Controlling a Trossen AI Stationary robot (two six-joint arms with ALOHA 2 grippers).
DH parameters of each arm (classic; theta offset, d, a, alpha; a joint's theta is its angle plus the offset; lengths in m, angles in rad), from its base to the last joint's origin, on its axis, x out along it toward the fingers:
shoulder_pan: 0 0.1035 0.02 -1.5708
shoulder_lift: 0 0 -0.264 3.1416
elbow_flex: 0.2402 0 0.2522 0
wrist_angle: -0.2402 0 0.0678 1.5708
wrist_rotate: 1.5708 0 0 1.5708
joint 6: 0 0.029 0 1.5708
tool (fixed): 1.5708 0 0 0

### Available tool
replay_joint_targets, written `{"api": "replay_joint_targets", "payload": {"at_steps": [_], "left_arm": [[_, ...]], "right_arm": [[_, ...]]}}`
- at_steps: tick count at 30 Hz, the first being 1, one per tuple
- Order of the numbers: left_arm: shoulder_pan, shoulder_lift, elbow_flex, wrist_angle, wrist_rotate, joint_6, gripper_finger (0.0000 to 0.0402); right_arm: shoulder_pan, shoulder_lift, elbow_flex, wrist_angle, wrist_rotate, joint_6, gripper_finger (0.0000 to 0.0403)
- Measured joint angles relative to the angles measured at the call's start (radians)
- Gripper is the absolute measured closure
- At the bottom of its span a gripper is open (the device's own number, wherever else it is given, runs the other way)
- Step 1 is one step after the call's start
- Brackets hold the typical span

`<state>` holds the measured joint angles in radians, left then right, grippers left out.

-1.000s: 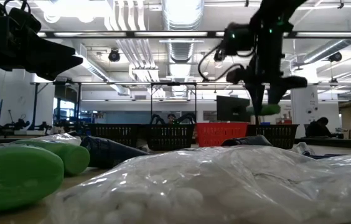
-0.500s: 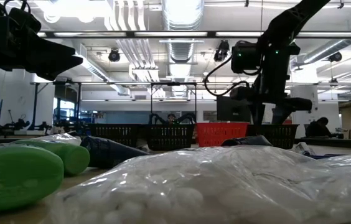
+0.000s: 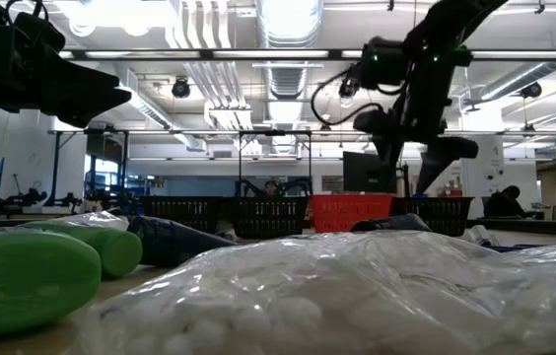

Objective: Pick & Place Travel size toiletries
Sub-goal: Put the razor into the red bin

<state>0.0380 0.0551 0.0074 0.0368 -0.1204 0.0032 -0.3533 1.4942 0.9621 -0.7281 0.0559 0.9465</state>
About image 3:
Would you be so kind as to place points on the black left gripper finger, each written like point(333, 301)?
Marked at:
point(90, 89)
point(81, 120)

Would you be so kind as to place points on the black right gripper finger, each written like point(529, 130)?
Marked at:
point(390, 153)
point(436, 155)

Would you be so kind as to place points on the dark blue toiletry tube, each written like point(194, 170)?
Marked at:
point(169, 241)
point(391, 223)

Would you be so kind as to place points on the blue item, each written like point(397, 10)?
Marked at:
point(485, 235)

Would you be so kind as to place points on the green travel bottle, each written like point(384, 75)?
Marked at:
point(26, 281)
point(115, 249)

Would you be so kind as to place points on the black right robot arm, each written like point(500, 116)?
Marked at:
point(431, 74)

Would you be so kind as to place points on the black background robot arm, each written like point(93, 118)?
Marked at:
point(21, 199)

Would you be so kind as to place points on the black background monitor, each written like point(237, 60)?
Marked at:
point(367, 172)

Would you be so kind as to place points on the black plastic basket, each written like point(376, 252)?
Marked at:
point(184, 212)
point(445, 214)
point(268, 217)

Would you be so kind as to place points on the red plastic basket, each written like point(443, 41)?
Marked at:
point(342, 209)

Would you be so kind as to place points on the person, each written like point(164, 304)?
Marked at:
point(505, 204)
point(271, 189)

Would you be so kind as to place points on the black ceiling spotlight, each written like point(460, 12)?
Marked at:
point(181, 89)
point(532, 91)

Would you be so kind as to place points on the black overhead frame beam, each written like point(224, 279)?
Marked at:
point(73, 54)

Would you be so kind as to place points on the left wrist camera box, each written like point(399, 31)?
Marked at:
point(36, 29)

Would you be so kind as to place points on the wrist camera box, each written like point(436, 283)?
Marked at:
point(36, 29)
point(348, 89)

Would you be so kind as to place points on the black background frame stand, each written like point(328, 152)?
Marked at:
point(239, 163)
point(55, 167)

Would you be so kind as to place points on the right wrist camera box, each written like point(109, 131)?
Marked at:
point(348, 89)

